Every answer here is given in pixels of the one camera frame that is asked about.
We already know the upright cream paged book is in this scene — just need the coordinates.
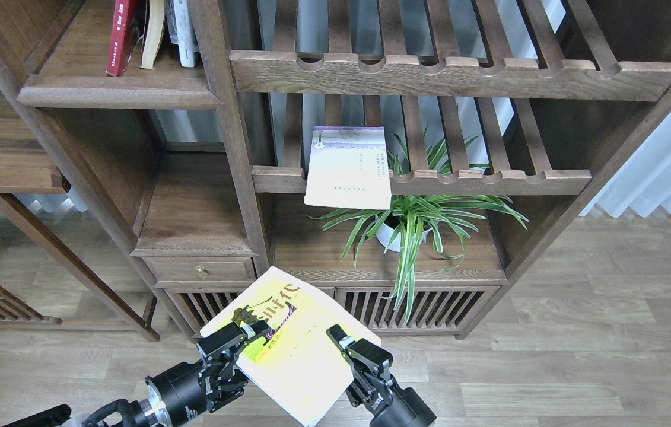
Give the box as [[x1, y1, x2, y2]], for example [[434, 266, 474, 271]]
[[139, 0, 166, 69]]

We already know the red cover book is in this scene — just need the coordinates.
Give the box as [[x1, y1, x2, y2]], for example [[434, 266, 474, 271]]
[[106, 1, 147, 77]]

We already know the dark wooden bookshelf unit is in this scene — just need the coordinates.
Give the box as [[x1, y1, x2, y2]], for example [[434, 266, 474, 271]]
[[0, 1, 671, 339]]

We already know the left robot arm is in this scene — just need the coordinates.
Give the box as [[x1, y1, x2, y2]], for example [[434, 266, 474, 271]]
[[11, 320, 271, 426]]

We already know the pale lavender cover book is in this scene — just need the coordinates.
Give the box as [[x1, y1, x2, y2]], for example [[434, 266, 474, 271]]
[[304, 126, 392, 210]]

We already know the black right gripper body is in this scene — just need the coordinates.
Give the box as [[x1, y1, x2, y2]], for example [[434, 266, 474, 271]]
[[346, 356, 437, 426]]

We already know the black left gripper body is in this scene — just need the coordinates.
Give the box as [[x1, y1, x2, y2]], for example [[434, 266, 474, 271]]
[[144, 347, 249, 426]]

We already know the yellow green cover book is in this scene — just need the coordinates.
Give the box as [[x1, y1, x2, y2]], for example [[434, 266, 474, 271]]
[[200, 267, 381, 426]]

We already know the upright white book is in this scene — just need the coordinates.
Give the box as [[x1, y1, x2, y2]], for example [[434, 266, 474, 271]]
[[166, 0, 199, 68]]

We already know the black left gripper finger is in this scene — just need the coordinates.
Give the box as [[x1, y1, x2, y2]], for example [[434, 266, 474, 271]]
[[196, 320, 271, 364]]

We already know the green spider plant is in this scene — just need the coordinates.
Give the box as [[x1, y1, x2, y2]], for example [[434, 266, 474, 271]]
[[320, 143, 527, 324]]

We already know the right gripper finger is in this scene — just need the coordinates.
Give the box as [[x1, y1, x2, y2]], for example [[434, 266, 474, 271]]
[[326, 324, 394, 380]]

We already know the brass drawer knob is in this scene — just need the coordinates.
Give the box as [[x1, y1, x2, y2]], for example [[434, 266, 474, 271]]
[[195, 266, 209, 279]]

